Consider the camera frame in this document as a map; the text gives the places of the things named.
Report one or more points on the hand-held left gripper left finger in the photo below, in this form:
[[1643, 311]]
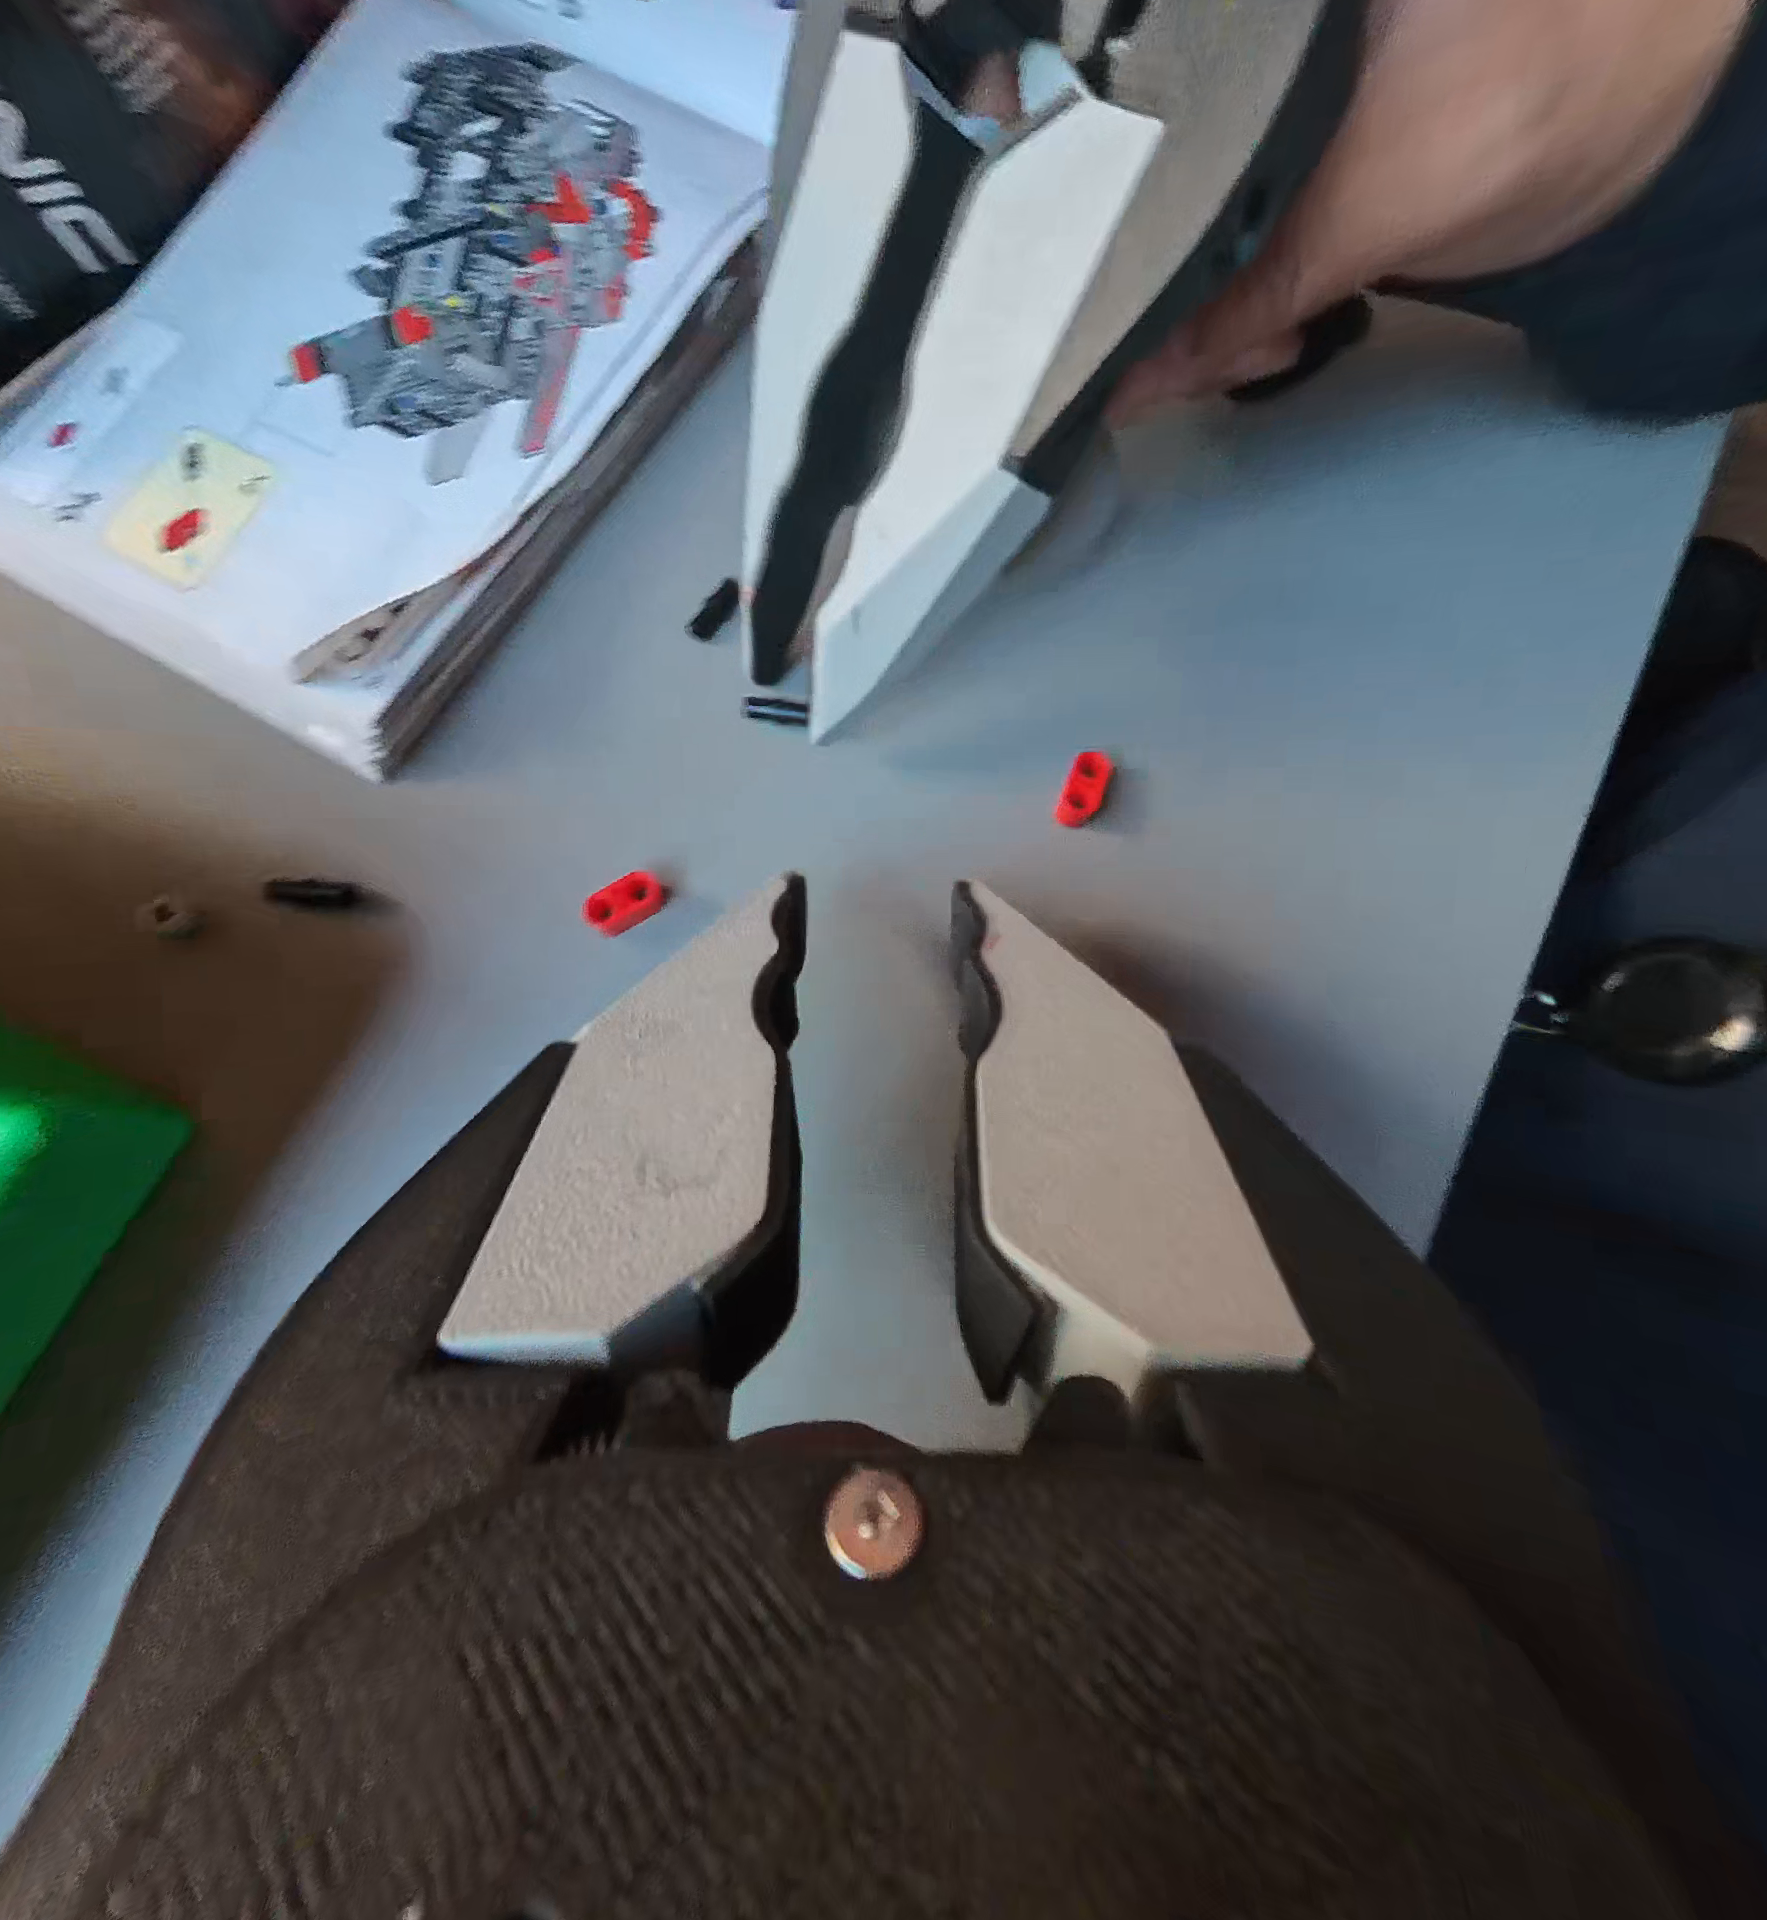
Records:
[[626, 1185]]

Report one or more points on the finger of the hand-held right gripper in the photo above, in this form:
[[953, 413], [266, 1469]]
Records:
[[807, 219], [1007, 378]]

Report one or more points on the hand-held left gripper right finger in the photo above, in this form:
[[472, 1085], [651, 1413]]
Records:
[[1116, 1185]]

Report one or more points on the small red lego pin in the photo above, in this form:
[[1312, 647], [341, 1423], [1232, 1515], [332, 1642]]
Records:
[[626, 901]]

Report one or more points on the small red lego piece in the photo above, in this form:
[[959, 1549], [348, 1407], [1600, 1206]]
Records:
[[1082, 791]]

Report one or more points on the green plastic bin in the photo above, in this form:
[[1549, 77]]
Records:
[[12, 1206]]

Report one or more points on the person's right forearm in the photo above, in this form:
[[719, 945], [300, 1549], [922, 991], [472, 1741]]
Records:
[[1723, 274]]

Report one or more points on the tan round lego piece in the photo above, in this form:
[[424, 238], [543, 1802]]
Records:
[[169, 914]]

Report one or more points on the lego instruction booklet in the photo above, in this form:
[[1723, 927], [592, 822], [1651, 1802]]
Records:
[[219, 450]]

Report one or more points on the black lego set box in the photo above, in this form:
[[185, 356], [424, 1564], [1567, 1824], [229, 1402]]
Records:
[[45, 177]]

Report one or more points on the person's right hand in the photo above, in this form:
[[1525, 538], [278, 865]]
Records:
[[1544, 125]]

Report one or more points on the person's dark navy clothing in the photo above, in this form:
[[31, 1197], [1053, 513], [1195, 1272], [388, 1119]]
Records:
[[1651, 1503]]

